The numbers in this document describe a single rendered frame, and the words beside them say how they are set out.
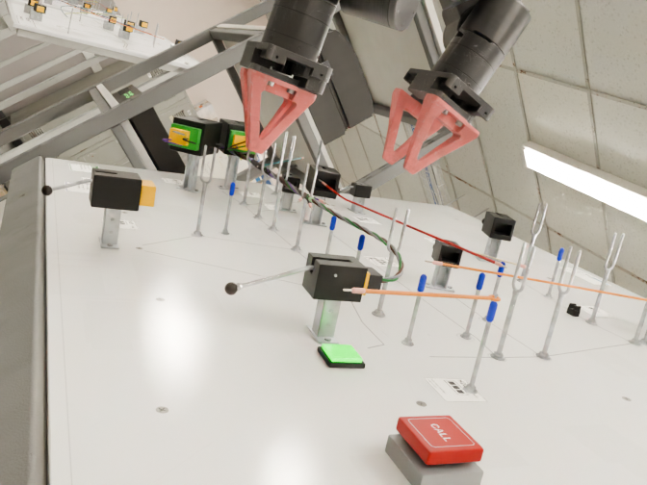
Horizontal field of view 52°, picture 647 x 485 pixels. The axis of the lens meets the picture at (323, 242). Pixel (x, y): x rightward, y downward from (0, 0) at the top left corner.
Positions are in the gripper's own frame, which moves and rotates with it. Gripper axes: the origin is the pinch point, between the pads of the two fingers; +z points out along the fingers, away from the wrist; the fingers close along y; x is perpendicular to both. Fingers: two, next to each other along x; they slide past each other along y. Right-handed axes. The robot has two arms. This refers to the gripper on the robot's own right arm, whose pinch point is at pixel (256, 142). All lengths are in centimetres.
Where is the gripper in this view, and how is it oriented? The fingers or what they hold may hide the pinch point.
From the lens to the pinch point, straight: 67.4
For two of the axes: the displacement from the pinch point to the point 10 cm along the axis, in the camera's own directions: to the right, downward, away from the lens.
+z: -3.5, 9.2, 1.8
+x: -8.8, -2.6, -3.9
